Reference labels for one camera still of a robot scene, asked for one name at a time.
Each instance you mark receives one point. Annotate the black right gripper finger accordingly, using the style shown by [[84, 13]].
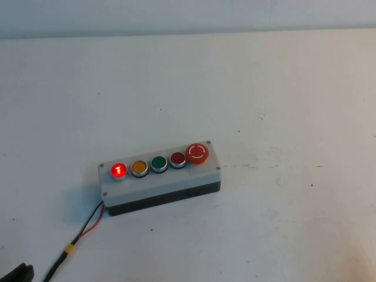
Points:
[[29, 273]]

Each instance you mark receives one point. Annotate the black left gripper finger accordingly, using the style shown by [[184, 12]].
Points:
[[14, 273]]

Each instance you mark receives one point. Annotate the yellow push button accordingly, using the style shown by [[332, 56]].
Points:
[[139, 167]]

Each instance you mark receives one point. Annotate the grey black push-button box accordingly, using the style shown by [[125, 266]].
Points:
[[164, 185]]

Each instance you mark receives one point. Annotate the green push button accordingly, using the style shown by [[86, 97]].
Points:
[[159, 163]]

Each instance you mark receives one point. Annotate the flat red push button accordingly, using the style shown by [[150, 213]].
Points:
[[177, 159]]

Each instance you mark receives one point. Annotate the lit red indicator lamp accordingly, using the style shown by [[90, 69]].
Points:
[[118, 170]]

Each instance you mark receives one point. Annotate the red mushroom emergency stop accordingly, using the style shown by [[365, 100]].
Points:
[[197, 152]]

